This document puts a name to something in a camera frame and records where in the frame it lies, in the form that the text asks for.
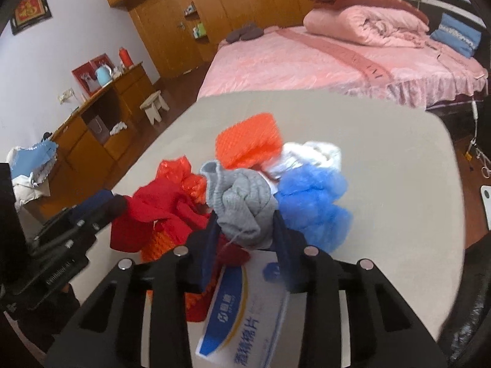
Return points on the black panel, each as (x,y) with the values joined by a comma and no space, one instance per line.
(11,203)

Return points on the white wall socket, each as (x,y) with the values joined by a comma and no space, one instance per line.
(66,96)

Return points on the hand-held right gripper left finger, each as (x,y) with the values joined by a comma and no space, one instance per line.
(210,249)

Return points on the wooden door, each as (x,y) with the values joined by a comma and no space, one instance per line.
(161,34)

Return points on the blue pillow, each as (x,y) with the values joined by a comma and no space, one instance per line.
(456,34)

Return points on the wooden wardrobe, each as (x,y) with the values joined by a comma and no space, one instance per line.
(249,0)

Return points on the grey paper bag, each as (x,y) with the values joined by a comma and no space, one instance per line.
(98,130)

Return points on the light blue kettle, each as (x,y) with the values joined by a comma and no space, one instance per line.
(103,76)

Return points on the small red photo frame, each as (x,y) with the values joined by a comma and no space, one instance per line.
(102,60)

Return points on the white and blue box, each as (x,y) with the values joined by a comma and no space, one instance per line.
(245,314)

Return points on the dark headboard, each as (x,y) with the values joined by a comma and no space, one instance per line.
(441,2)

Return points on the large red photo frame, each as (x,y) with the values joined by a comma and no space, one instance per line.
(83,80)

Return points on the red plastic bag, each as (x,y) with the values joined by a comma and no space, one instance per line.
(180,176)

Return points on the grey neck pillow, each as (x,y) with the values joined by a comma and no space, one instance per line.
(245,33)

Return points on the black plastic bag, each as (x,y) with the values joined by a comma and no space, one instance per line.
(472,314)

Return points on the small white stool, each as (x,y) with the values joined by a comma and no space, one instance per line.
(153,107)

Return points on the white crumpled cloth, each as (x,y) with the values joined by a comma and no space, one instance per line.
(118,128)

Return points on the green shelf boxes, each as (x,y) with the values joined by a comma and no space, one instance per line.
(199,30)

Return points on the blue and white cloth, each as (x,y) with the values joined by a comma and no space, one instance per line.
(32,161)

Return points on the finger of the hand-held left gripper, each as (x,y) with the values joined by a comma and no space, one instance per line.
(115,209)
(96,201)

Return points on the grey sock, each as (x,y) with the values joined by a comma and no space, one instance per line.
(241,203)

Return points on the pink bed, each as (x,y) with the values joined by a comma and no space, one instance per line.
(291,69)

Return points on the white flat board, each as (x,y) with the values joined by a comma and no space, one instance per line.
(487,207)

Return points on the wooden dresser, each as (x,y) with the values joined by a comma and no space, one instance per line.
(88,149)

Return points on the red thermos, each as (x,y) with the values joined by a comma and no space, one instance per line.
(125,58)

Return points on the black framed wall picture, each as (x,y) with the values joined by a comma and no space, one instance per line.
(30,10)

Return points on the red cloth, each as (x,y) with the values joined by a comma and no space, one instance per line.
(153,214)

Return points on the pink rolled quilt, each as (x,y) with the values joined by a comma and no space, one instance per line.
(364,23)

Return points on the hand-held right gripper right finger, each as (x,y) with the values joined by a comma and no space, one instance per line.
(283,255)

